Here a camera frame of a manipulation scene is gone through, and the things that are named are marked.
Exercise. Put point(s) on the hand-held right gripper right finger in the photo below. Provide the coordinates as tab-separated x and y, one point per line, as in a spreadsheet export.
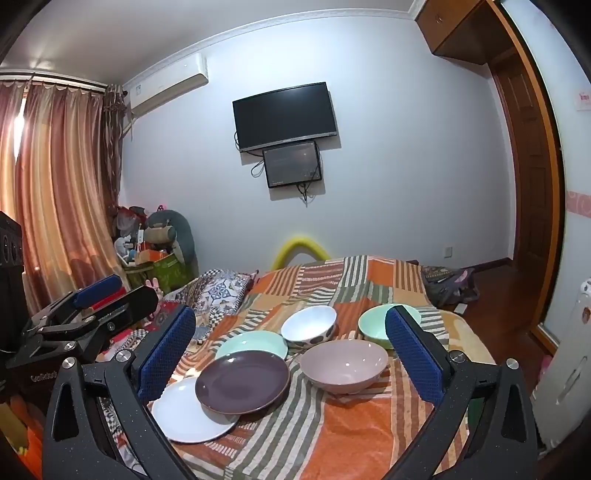
413	355

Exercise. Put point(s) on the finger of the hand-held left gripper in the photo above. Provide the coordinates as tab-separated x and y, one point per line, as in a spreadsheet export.
99	288
138	302

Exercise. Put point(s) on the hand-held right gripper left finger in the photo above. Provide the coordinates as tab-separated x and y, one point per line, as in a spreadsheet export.
166	355

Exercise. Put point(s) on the mint green bowl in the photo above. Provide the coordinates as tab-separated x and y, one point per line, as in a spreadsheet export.
371	323

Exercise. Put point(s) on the white plate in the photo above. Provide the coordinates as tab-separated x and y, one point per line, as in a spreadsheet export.
184	415

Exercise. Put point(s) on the pale pink bowl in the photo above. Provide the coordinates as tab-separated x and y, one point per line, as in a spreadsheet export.
344	364

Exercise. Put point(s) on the dark purple plate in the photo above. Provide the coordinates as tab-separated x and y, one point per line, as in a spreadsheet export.
240	381

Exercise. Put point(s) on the mint green plate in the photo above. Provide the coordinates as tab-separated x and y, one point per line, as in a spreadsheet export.
254	344

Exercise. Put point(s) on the white bowl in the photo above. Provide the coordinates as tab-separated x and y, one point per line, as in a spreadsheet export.
307	323

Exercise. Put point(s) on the red box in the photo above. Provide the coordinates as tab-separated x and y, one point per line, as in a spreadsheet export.
111	301

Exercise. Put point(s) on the pink bunny toy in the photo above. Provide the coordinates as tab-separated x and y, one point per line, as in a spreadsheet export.
154	287

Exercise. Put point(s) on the green storage box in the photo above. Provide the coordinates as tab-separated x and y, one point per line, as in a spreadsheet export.
171	272

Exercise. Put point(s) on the beige fleece blanket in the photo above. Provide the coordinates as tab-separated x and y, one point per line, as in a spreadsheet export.
471	337

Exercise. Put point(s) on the toy clutter pile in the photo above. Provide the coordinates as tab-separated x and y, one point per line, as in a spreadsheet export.
129	235

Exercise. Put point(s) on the dark backpack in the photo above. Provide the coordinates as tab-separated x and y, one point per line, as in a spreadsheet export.
448	286

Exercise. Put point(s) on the patterned patchwork quilt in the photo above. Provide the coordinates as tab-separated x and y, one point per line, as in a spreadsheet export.
221	290

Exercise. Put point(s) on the orange striped patchwork blanket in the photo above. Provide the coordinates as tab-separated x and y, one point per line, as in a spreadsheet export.
332	415

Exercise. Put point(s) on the brown striped curtain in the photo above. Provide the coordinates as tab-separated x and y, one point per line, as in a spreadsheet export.
55	184

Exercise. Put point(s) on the white plastic appliance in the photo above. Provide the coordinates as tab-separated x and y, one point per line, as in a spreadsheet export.
568	369

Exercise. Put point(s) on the yellow foam tube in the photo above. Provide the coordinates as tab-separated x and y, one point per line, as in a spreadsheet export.
295	242

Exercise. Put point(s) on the brown wooden door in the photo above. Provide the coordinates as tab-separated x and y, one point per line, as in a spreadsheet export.
531	207

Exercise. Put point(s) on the white air conditioner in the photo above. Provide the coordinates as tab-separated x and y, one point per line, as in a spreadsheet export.
166	85

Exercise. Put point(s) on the wooden overhead cabinet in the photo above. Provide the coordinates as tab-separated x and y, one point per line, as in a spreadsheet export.
443	23

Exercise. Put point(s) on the white wall socket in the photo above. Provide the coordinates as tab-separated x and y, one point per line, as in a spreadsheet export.
448	252

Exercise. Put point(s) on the small black wall monitor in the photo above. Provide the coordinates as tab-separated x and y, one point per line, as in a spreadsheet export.
291	164

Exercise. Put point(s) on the white curtain rail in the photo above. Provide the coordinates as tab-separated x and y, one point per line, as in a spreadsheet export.
46	81

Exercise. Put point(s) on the pink wall decal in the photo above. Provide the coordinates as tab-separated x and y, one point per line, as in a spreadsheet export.
579	201

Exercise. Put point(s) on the black wall television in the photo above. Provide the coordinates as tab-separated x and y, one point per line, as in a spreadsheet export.
284	115

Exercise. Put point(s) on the red white wall sticker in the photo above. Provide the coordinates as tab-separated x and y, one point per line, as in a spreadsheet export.
584	101

